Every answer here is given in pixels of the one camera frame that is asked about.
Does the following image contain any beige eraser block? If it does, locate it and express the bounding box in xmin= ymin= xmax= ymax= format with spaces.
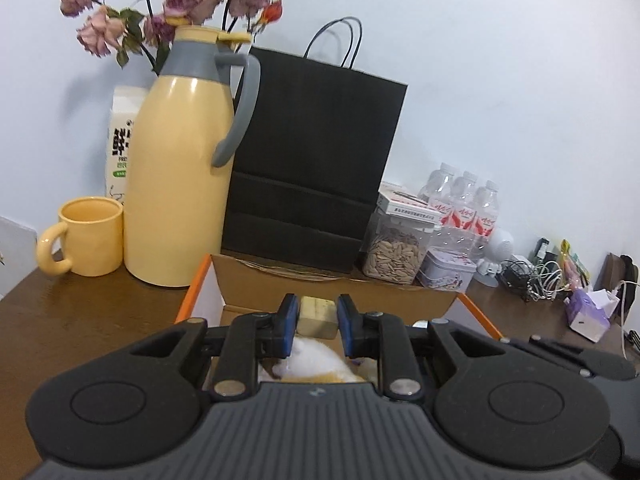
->
xmin=296 ymin=296 xmax=338 ymax=339

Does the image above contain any yellow plush toy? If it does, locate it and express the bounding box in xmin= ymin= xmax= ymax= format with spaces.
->
xmin=257 ymin=336 xmax=378 ymax=385

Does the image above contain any orange cardboard box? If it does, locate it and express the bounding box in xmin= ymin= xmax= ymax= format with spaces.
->
xmin=173 ymin=252 xmax=504 ymax=391

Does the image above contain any clear jar of seeds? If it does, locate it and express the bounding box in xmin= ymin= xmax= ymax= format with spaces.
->
xmin=362 ymin=208 xmax=434 ymax=285

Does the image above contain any white patterned tin box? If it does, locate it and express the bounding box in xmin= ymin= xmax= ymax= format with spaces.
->
xmin=416 ymin=248 xmax=477 ymax=294

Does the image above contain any purple tissue pack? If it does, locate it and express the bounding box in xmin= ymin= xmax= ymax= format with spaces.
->
xmin=564 ymin=289 xmax=620 ymax=344

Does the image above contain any colourful snack packet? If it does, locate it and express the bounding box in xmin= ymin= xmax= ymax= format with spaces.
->
xmin=559 ymin=240 xmax=590 ymax=290

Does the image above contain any white red flat box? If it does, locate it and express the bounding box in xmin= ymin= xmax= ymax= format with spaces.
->
xmin=376 ymin=182 xmax=444 ymax=224

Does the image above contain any middle water bottle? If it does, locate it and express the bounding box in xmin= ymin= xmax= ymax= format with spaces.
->
xmin=442 ymin=171 xmax=477 ymax=256

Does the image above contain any water bottle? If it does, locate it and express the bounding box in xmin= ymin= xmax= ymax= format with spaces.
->
xmin=418 ymin=162 xmax=456 ymax=214
xmin=470 ymin=180 xmax=499 ymax=262
xmin=442 ymin=171 xmax=477 ymax=256

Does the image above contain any white robot figurine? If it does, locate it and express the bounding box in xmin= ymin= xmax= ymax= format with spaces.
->
xmin=474 ymin=228 xmax=514 ymax=288

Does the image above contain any black charger plug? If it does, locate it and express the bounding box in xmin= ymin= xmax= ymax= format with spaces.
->
xmin=533 ymin=237 xmax=556 ymax=266

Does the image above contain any left water bottle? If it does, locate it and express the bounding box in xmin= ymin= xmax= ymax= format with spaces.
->
xmin=418 ymin=162 xmax=456 ymax=214

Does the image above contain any yellow thermos jug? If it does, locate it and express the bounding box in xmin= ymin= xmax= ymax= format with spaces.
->
xmin=124 ymin=26 xmax=260 ymax=287

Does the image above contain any right water bottle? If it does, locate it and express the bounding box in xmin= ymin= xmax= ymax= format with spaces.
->
xmin=470 ymin=180 xmax=499 ymax=262

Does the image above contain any black paper shopping bag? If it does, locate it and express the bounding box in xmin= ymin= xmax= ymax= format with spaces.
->
xmin=221 ymin=48 xmax=407 ymax=273

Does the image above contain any yellow ceramic mug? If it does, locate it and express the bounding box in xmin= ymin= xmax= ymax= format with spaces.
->
xmin=36 ymin=196 xmax=124 ymax=278

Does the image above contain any white card at left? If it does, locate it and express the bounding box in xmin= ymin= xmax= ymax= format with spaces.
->
xmin=0 ymin=217 xmax=37 ymax=297

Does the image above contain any white milk carton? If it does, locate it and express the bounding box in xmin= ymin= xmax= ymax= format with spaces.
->
xmin=105 ymin=86 xmax=149 ymax=203

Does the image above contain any dried pink flower bouquet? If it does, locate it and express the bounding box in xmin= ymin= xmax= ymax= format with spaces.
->
xmin=60 ymin=0 xmax=283 ymax=74

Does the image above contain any black cable bundle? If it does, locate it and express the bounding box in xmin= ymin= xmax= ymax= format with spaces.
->
xmin=499 ymin=259 xmax=542 ymax=304

